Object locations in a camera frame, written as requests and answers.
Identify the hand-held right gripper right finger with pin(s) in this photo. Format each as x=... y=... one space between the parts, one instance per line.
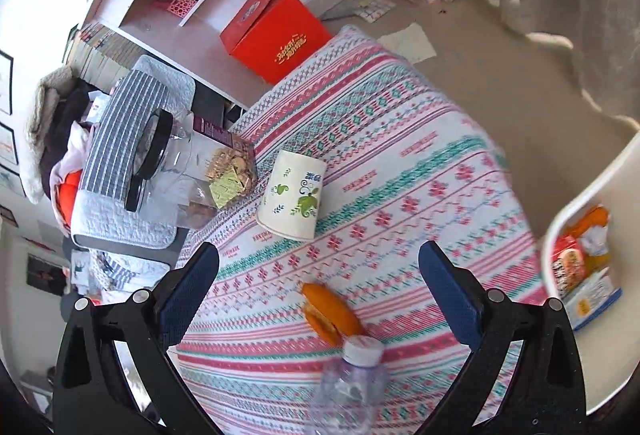
x=450 y=300

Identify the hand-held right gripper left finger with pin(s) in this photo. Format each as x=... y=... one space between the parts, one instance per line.
x=190 y=290

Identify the clear plastic bottle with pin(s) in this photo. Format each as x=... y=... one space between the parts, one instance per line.
x=347 y=390

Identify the white paper cup green print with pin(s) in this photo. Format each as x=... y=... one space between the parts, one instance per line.
x=292 y=195

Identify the blue cardboard box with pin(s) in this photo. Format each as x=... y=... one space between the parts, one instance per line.
x=592 y=300

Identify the white waste bin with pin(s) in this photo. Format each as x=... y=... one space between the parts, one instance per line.
x=600 y=365

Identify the clear jar with brown snacks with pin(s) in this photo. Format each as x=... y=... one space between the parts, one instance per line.
x=200 y=212

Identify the clear jar with crackers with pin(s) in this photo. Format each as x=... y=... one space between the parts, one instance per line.
x=230 y=170

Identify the orange cushion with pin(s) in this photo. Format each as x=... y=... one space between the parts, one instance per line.
x=67 y=200

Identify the dark purple box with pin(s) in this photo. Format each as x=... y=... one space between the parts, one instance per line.
x=215 y=131

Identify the grey striped quilt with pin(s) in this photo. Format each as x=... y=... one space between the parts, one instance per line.
x=130 y=115

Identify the patterned red green tablecloth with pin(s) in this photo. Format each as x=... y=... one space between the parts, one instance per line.
x=380 y=125

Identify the dark clothes pile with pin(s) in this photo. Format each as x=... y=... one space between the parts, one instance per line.
x=70 y=120

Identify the cream fuzzy blanket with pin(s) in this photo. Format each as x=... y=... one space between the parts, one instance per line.
x=42 y=115

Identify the stack of books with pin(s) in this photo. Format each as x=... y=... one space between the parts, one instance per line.
x=100 y=55

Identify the white paper sheet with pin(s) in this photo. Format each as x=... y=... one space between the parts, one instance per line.
x=407 y=42

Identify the red cardboard box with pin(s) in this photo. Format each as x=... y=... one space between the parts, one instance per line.
x=275 y=30

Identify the pink lattice box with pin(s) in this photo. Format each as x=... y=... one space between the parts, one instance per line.
x=181 y=1

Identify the printed grid sheet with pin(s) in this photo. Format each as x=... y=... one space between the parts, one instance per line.
x=372 y=7

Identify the framed wall picture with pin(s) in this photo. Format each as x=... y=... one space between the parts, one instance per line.
x=7 y=145
x=5 y=85

